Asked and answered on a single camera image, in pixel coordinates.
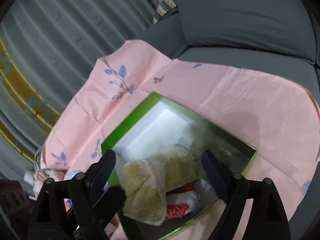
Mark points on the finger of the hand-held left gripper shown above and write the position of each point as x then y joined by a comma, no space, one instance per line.
112,197

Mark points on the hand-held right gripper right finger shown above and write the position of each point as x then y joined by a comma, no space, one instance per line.
215,172

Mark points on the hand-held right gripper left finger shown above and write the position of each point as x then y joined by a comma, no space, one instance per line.
106,166

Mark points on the yellow and white towel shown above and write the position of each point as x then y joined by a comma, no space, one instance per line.
142,195

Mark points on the red and white sock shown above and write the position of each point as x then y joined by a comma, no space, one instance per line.
178,208

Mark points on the green cardboard box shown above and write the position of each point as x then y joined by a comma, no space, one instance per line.
150,132

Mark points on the crumpled pale pink cloth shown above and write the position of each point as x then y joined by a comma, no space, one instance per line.
37,178

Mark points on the pink printed bedsheet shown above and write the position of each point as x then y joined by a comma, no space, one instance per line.
225,92

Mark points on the dark brown carved furniture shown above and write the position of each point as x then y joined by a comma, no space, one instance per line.
12,200

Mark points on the yellow patterned curtain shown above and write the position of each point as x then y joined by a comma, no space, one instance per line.
25,85

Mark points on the grey sofa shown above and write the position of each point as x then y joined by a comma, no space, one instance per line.
250,60

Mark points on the grey sofa cushion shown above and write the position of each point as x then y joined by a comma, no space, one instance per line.
237,17

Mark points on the patterned pillow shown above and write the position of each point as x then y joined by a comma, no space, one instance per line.
165,7

